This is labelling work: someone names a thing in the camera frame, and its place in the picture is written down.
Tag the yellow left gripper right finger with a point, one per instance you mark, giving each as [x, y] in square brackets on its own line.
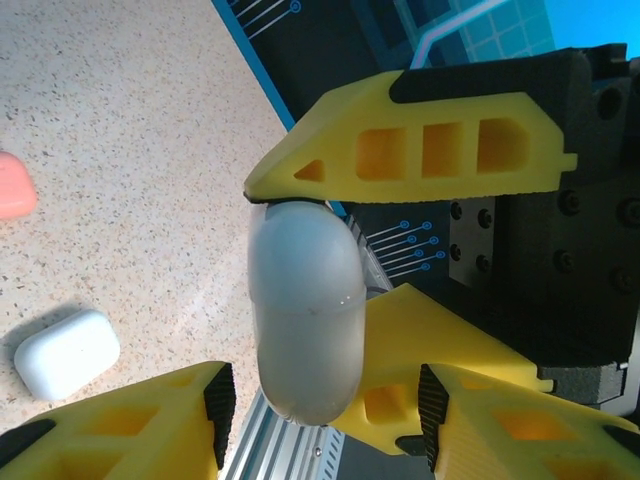
[525, 440]

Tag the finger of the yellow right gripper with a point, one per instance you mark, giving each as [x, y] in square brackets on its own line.
[340, 130]
[435, 335]

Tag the white earbud charging case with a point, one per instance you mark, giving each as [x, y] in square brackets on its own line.
[65, 355]
[305, 310]

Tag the pink earbud charging case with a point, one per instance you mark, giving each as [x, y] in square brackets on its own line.
[12, 190]

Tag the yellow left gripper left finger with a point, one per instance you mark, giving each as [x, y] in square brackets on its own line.
[100, 435]

